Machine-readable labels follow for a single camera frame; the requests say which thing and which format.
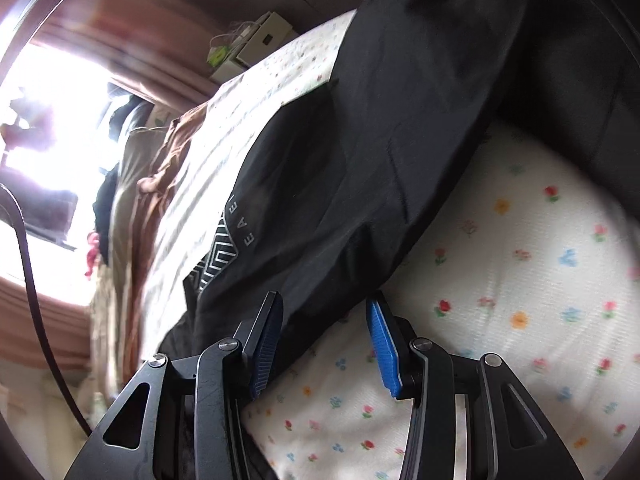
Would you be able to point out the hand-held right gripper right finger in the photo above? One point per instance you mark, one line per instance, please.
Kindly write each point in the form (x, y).
(382, 347)

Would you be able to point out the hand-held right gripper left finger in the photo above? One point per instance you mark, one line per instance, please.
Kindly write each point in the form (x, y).
(262, 352)

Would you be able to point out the black garment with white print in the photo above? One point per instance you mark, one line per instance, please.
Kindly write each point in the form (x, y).
(375, 135)

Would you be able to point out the pile of dark clothes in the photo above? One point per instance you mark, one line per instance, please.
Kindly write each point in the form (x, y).
(107, 200)

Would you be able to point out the floral white bed sheet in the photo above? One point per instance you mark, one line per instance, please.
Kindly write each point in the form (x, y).
(500, 285)

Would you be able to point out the red cloth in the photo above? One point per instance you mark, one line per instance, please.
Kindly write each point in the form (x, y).
(92, 257)

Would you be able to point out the brown blanket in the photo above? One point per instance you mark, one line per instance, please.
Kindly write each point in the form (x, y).
(175, 150)

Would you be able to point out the beige duvet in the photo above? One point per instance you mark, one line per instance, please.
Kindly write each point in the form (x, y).
(131, 160)

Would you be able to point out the green packet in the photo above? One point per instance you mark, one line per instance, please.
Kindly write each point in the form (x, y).
(217, 56)

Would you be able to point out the white box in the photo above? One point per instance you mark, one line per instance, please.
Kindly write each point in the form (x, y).
(265, 35)

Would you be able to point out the window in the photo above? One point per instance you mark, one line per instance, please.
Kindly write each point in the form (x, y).
(55, 110)

